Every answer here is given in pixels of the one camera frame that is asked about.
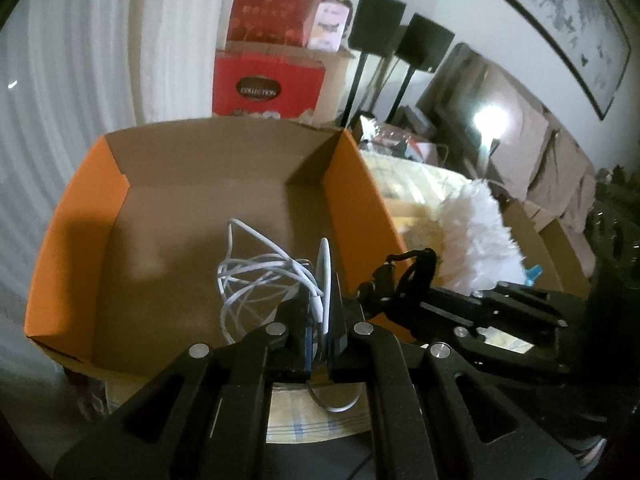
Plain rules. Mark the open cardboard box by table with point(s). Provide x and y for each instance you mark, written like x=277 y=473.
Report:
x=564 y=256

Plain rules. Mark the blue silicone funnel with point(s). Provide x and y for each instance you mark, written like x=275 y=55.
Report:
x=532 y=274

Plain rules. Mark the shiny plastic wrapped items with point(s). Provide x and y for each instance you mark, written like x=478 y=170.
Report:
x=387 y=140

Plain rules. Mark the right black speaker on stand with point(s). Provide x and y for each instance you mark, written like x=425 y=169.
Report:
x=422 y=48

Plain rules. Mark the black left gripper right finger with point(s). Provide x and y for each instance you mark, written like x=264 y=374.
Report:
x=437 y=413

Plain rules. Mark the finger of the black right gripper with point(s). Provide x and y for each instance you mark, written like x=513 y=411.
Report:
x=370 y=295
x=430 y=269

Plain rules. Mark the red collection gift bag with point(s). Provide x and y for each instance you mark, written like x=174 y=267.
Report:
x=281 y=86

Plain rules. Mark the pink white tissue pack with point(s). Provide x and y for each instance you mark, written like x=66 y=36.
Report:
x=328 y=27

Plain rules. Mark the beige sofa with cushions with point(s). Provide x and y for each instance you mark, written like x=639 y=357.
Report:
x=534 y=156

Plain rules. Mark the brown cardboard box behind bags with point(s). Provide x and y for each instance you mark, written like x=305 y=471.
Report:
x=334 y=84

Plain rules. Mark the white fluffy duster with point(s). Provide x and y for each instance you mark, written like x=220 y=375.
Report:
x=478 y=250

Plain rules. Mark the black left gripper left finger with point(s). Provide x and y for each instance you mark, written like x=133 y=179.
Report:
x=204 y=416

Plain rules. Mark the yellow plaid tablecloth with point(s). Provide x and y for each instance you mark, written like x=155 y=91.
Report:
x=412 y=193

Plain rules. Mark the red gift bag upper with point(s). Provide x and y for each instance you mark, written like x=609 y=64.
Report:
x=286 y=22

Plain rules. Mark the framed ink painting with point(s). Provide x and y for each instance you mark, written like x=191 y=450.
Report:
x=589 y=37

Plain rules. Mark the orange cardboard box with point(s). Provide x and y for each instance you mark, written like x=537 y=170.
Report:
x=125 y=279

